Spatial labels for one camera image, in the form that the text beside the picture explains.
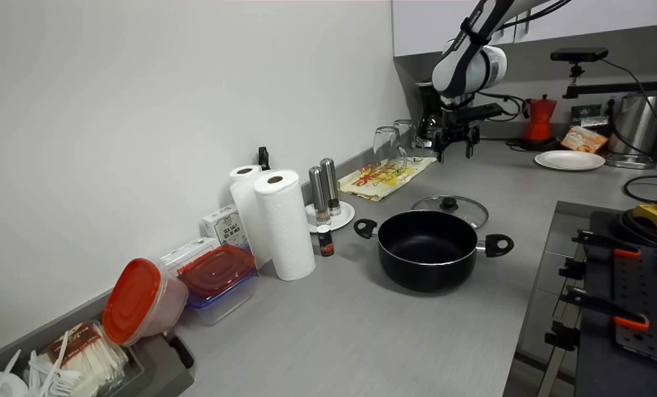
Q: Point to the small brown bottle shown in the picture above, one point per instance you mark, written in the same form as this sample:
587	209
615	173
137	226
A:
327	242

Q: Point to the black cooking pot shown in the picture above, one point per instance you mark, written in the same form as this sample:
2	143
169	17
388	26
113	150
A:
428	273

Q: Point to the black coffee maker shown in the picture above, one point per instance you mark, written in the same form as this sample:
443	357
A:
422	99

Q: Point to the white plate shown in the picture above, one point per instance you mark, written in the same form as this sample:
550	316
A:
570	160

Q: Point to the white lidded clear box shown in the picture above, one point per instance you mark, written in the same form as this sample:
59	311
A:
186	251

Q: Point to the red moka pot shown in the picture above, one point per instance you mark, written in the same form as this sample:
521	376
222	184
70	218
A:
541	121

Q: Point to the upturned drinking glass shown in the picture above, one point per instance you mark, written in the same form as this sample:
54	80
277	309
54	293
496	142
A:
385	139
406	131

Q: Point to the box of white sticks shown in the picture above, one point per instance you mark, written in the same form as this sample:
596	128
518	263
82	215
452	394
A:
86	359

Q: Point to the steel spice grinder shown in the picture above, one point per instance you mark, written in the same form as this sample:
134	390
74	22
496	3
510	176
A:
330	179
317	191

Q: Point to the clear glass lid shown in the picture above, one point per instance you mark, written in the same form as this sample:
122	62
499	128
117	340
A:
465	208

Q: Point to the rectangular container red lid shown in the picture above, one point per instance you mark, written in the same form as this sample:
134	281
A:
218	276

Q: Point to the grey tray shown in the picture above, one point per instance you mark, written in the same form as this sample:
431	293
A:
160	376

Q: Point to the steel kettle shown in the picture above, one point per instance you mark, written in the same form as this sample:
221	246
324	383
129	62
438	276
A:
637	123

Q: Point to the grey steel cooktop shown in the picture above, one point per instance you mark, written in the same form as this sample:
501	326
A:
530	322

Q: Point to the white wall cabinet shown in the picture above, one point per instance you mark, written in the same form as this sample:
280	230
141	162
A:
622	16

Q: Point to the orange packet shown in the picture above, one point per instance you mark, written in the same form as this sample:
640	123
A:
585	139

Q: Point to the cutting board with food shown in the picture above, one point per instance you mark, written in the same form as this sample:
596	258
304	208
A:
383	176

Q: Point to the small white saucer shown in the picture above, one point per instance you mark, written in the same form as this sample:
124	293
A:
339	217

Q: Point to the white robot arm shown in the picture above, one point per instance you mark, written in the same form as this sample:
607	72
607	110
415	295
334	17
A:
482	68

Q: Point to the black stereo camera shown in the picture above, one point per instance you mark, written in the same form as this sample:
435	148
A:
577	53

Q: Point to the round container red lid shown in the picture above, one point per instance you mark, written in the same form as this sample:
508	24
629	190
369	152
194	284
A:
133	301

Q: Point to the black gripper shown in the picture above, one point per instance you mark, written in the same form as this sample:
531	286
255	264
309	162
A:
452	126

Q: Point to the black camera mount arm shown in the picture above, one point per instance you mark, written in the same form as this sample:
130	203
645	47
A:
615	88

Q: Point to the white socket box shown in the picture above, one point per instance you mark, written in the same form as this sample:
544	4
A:
225	222

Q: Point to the white paper towel roll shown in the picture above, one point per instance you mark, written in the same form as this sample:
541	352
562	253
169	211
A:
244	205
286	228

